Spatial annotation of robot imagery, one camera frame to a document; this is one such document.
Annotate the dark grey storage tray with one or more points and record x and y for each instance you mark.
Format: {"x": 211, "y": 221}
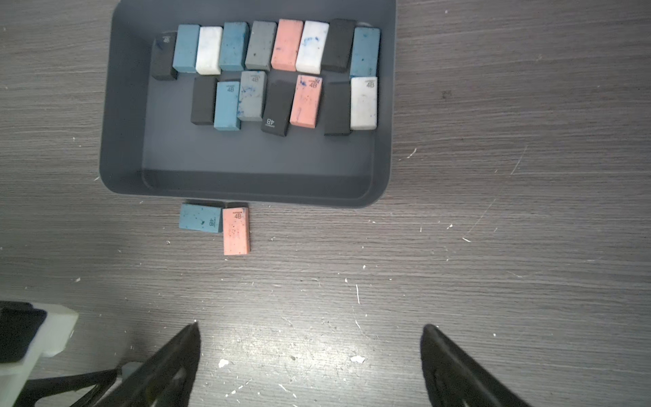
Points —
{"x": 149, "y": 146}

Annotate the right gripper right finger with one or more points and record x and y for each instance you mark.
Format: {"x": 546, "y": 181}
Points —
{"x": 453, "y": 378}

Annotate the blue eraser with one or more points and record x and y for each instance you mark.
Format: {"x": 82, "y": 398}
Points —
{"x": 226, "y": 106}
{"x": 186, "y": 48}
{"x": 365, "y": 52}
{"x": 235, "y": 40}

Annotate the teal eraser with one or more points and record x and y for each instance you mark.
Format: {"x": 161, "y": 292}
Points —
{"x": 201, "y": 218}

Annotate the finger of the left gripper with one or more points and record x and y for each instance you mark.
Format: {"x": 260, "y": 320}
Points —
{"x": 99, "y": 381}

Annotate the grey-blue eraser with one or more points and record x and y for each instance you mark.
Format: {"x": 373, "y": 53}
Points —
{"x": 252, "y": 96}

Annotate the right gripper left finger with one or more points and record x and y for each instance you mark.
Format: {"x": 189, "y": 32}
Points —
{"x": 165, "y": 379}

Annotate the pink eraser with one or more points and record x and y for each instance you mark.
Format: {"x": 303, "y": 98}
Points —
{"x": 306, "y": 101}
{"x": 287, "y": 43}
{"x": 236, "y": 231}

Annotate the black eraser pair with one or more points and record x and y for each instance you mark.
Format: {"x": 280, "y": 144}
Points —
{"x": 277, "y": 111}
{"x": 337, "y": 109}

